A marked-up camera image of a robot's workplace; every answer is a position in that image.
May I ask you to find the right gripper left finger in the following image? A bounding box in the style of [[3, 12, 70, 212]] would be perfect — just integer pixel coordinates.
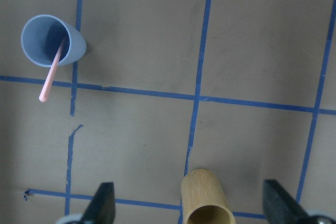
[[79, 182, 116, 224]]

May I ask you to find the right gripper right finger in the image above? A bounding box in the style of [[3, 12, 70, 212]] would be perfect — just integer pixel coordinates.
[[262, 179, 335, 224]]

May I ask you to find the pink chopstick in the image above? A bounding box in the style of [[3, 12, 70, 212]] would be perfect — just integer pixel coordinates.
[[39, 37, 66, 102]]

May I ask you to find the light blue cup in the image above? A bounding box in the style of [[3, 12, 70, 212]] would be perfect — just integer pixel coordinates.
[[20, 15, 87, 68]]

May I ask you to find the bamboo cylinder holder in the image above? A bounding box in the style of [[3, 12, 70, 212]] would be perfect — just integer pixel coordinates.
[[181, 169, 236, 223]]

